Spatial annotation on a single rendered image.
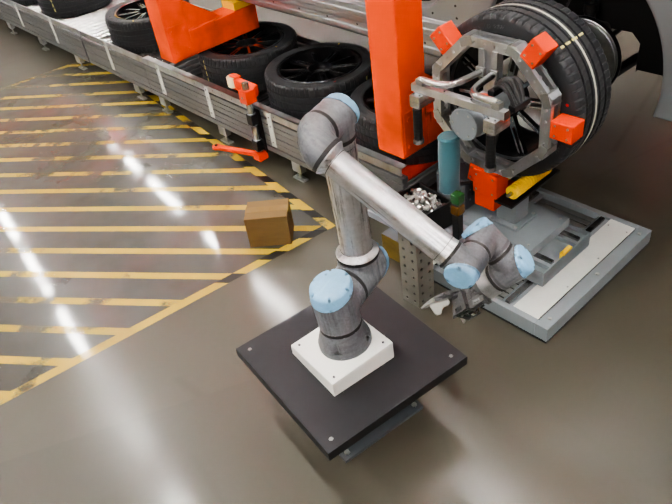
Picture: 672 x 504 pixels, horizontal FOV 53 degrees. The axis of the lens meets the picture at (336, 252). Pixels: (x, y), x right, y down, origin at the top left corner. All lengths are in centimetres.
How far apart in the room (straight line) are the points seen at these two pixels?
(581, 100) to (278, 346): 139
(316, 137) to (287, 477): 125
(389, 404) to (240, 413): 71
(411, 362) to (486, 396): 41
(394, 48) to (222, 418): 161
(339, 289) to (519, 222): 116
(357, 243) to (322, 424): 60
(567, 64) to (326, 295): 115
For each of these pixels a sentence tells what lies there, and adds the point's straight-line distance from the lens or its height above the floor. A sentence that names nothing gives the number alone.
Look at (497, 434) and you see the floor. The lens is 256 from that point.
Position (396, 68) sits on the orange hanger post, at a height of 95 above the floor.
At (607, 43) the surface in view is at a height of 94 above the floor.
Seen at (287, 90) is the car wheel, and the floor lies 49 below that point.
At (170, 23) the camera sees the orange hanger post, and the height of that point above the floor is 76.
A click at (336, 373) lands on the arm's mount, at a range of 229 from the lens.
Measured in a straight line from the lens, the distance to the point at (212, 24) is 453.
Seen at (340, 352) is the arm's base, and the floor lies 40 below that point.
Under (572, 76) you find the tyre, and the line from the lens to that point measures 252.
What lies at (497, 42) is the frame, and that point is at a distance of 252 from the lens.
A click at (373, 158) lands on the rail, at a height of 38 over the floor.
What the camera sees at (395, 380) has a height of 30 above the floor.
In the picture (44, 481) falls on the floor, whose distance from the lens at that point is 285.
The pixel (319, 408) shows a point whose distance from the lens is 228.
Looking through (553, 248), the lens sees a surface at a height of 15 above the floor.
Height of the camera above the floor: 208
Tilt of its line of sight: 38 degrees down
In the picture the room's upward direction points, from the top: 9 degrees counter-clockwise
